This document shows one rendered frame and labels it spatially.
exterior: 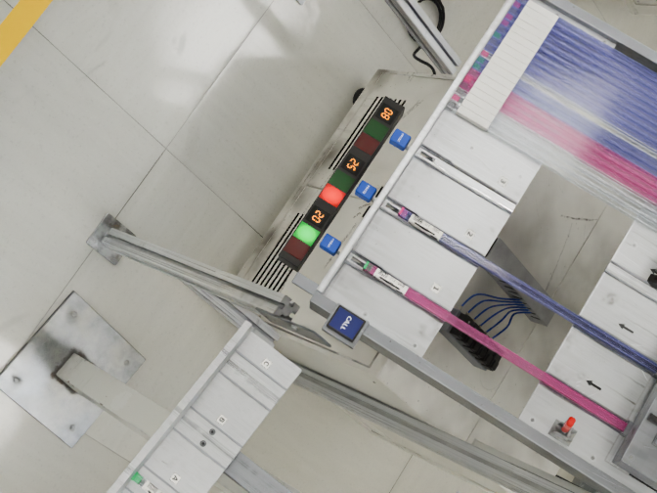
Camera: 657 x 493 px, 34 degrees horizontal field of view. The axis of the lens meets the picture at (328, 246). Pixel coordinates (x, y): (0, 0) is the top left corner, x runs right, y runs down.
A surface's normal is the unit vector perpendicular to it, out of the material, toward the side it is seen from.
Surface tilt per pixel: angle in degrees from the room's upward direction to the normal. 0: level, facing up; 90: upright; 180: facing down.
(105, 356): 0
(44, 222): 0
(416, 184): 45
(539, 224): 0
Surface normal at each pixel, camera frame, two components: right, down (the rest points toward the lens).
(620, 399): 0.03, -0.25
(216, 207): 0.62, 0.19
